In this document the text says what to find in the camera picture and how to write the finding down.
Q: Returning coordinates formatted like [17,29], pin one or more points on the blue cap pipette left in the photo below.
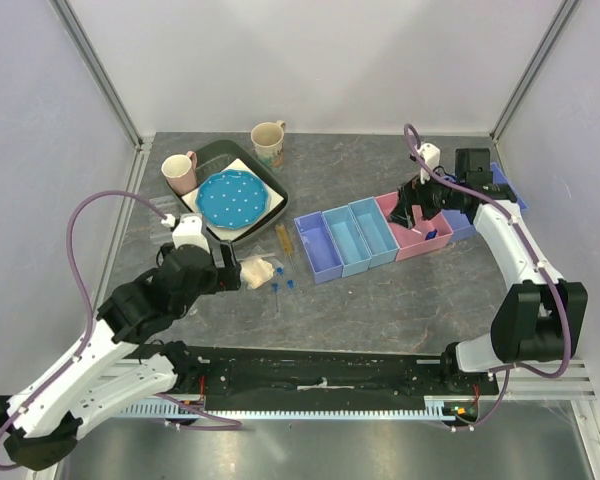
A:
[275,292]

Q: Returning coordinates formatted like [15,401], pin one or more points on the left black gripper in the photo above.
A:
[227,277]

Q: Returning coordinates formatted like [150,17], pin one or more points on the pink and cream mug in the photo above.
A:
[179,171]

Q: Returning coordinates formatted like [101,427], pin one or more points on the blue dotted plate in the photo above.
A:
[232,199]

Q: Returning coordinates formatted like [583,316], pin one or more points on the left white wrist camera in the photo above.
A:
[187,230]

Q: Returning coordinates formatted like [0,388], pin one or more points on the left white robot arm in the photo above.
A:
[43,424]

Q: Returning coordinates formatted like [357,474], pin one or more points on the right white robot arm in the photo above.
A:
[537,326]

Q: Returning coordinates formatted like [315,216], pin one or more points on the pink bin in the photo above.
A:
[408,249]

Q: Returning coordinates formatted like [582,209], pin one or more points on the light blue bin right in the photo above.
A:
[375,231]

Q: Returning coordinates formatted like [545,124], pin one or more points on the light blue bin left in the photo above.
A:
[347,237]

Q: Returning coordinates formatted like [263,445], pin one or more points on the beige mug with pattern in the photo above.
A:
[268,142]

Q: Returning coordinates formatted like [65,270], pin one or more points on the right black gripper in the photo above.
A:
[412,193]

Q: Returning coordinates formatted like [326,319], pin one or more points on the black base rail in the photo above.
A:
[261,379]

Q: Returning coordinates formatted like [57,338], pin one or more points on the purple narrow bin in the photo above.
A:
[319,247]

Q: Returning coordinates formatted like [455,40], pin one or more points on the white square plate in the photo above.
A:
[275,200]

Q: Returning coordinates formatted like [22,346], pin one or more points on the clear test tube rack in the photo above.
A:
[159,233]

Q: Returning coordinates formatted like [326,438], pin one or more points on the light blue bin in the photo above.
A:
[375,231]
[347,237]

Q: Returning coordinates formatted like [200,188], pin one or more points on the graduated cylinder blue base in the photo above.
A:
[422,232]

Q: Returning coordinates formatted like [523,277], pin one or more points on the purple large bin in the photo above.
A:
[460,226]

